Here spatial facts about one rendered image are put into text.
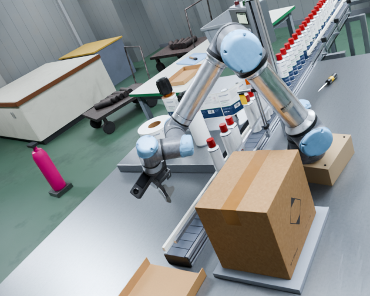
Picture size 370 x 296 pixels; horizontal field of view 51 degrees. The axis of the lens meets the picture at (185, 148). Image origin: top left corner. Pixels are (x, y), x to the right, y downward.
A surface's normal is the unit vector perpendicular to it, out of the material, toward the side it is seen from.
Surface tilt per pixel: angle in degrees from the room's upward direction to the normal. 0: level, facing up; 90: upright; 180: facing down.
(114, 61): 90
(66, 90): 90
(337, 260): 0
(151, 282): 0
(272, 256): 90
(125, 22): 90
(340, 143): 3
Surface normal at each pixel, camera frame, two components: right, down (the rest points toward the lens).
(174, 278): -0.37, -0.82
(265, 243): -0.48, 0.57
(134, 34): 0.70, 0.07
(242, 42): 0.03, 0.42
